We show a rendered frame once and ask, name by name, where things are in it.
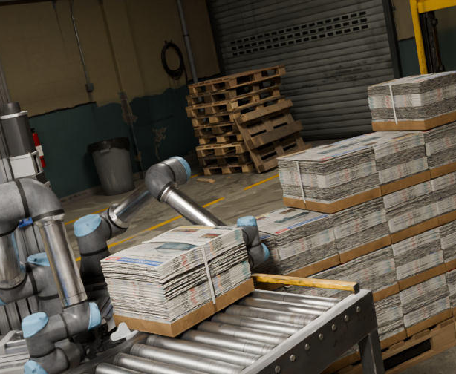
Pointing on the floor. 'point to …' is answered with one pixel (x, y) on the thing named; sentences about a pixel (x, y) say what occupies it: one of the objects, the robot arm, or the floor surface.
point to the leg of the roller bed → (371, 354)
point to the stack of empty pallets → (220, 127)
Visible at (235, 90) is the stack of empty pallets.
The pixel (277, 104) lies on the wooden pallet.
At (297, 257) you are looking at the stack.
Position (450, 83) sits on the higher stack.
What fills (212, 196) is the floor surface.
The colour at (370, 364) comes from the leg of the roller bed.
